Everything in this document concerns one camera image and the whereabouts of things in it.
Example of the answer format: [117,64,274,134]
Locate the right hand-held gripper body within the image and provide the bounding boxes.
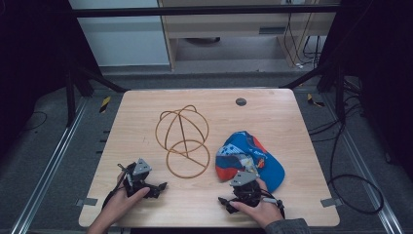
[228,170,263,209]

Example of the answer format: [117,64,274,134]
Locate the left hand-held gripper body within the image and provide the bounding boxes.
[117,158,154,199]

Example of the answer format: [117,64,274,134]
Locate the blue and red cap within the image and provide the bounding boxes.
[214,130,286,194]

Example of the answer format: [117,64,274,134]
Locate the golden wire hat stand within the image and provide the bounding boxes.
[154,103,211,180]

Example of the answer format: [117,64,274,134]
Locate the person's right hand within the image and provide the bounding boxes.
[229,177,284,229]

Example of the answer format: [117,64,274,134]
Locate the person's left hand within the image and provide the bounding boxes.
[102,171,151,226]

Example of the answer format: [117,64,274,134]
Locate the grey tape piece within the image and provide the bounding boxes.
[319,197,344,209]
[75,197,99,208]

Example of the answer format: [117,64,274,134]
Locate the black and yellow tape strip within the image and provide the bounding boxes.
[98,96,112,114]
[306,93,325,108]

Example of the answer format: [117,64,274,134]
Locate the black metal stand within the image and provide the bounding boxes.
[62,62,131,129]
[279,61,347,123]

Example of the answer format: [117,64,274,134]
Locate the white cabinet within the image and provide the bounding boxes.
[67,0,171,68]

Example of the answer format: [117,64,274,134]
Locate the light wooden desk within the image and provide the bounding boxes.
[157,0,341,70]

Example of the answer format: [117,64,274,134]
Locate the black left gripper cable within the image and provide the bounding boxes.
[101,175,129,211]

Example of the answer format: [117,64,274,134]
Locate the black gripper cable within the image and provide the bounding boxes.
[101,175,129,211]
[259,188,286,219]

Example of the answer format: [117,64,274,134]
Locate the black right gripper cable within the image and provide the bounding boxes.
[259,188,286,219]

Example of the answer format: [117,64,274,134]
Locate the silver metal floor rail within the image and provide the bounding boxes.
[322,92,405,234]
[9,97,90,234]

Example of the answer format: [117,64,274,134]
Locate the black floor cable loop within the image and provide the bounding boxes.
[306,94,385,215]

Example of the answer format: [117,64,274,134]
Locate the thin black floor cable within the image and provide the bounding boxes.
[18,110,49,135]

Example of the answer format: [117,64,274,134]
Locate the black cables under desk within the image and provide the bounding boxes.
[282,0,324,70]

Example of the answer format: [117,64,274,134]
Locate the black horizontal frame bar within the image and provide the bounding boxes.
[66,3,340,19]

